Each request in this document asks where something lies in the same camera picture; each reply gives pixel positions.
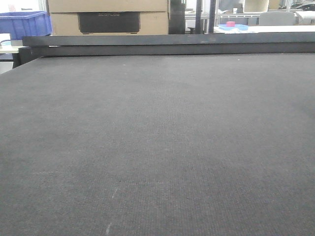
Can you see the black conveyor belt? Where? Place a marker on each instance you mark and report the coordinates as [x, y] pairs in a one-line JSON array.
[[159, 146]]

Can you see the lower cardboard box black print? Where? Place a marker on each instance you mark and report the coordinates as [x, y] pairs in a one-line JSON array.
[[110, 23]]

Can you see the upper cardboard box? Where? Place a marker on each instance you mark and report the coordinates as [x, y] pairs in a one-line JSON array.
[[71, 6]]

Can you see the black vertical panel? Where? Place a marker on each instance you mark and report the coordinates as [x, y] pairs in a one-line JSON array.
[[176, 21]]

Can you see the blue flat tray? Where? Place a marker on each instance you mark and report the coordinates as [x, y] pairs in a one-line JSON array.
[[236, 26]]

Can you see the pink tape roll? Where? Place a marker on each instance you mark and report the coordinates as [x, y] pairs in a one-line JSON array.
[[230, 24]]

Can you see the grey office chair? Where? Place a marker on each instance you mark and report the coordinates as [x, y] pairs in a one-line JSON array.
[[277, 18]]

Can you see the white background table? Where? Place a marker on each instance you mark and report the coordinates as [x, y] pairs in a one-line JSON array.
[[259, 29]]

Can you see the blue plastic crate background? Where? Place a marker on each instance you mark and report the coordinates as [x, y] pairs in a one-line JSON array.
[[25, 23]]

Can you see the black conveyor side rail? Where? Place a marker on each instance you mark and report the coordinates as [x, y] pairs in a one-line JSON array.
[[35, 47]]

